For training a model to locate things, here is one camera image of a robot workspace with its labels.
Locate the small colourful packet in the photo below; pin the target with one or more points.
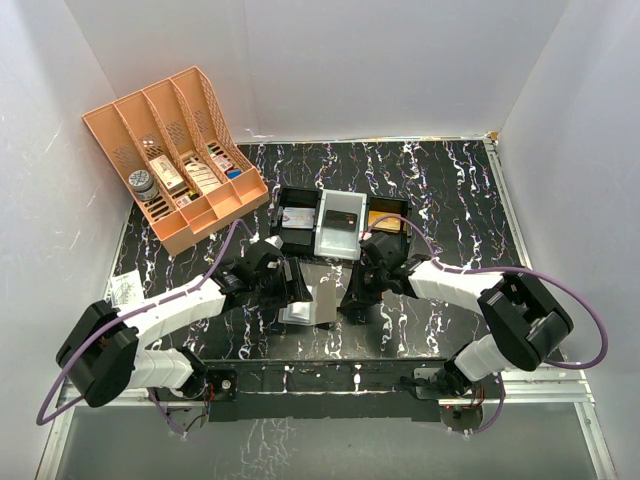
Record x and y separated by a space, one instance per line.
219 158

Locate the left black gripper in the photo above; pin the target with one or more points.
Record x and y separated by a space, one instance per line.
290 291

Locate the silver credit card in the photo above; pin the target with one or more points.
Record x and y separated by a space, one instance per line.
298 218

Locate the black left card tray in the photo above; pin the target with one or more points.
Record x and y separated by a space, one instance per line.
295 242

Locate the gold credit card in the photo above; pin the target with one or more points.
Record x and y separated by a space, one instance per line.
384 221

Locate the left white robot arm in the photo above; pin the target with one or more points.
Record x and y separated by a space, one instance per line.
109 349

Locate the black right card tray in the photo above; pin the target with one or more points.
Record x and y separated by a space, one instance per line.
399 208

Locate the white patterned paper sheet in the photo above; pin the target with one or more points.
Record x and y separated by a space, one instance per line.
126 289

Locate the white label card stack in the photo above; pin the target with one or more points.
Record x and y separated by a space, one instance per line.
201 175

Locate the white red box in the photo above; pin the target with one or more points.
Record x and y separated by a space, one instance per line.
167 173

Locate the white middle card tray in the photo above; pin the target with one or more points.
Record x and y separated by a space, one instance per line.
339 244

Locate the round patterned tin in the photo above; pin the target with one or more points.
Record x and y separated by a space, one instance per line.
143 185

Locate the grey leather card holder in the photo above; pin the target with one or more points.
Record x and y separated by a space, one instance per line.
321 310

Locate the orange plastic file organizer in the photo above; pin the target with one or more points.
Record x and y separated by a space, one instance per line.
178 117

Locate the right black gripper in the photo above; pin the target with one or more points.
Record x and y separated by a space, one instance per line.
357 295

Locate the black card tray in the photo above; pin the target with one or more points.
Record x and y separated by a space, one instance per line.
399 208
295 242

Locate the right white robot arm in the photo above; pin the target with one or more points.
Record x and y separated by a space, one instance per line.
525 321

